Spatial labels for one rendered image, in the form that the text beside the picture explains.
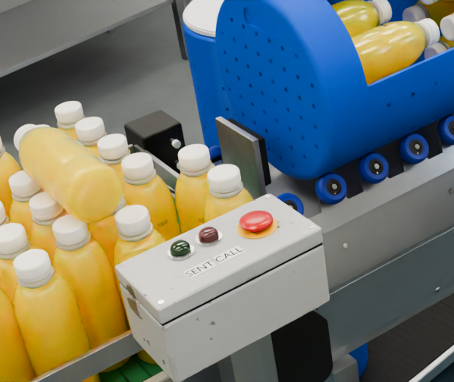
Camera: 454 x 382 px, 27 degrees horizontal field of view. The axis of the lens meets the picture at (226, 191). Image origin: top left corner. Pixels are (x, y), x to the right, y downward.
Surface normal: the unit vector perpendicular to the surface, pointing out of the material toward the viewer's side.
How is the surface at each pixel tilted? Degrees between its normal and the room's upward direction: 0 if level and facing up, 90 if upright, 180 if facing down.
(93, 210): 64
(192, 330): 90
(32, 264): 0
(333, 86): 75
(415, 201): 70
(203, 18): 0
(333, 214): 52
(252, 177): 90
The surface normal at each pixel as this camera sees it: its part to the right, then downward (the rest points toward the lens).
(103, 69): -0.15, -0.84
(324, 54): 0.36, -0.15
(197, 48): -0.80, 0.41
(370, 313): 0.54, 0.64
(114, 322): 0.72, 0.26
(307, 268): 0.52, 0.37
